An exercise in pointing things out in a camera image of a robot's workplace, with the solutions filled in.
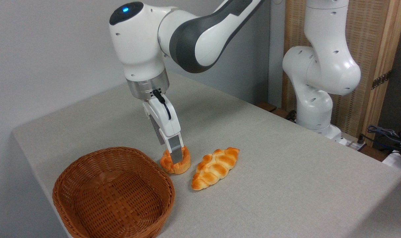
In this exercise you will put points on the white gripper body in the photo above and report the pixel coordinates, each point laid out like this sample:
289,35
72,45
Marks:
165,120

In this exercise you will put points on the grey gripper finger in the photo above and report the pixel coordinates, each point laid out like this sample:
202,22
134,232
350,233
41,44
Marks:
159,135
175,148

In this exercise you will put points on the round orange bread bun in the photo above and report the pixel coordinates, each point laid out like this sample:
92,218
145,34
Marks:
184,165

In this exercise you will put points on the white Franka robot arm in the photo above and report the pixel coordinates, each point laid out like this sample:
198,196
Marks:
323,66

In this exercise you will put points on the braided golden bread loaf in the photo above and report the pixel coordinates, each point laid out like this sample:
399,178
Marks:
215,167

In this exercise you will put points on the brown wicker basket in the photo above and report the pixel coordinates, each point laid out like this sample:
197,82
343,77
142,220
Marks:
114,198

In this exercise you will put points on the grey tablecloth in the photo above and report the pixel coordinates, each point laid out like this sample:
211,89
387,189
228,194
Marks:
286,198

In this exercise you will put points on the black screen hinge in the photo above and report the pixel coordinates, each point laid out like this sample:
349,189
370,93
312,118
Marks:
380,80

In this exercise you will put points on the wooden rattan screen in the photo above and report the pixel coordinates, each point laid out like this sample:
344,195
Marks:
369,33

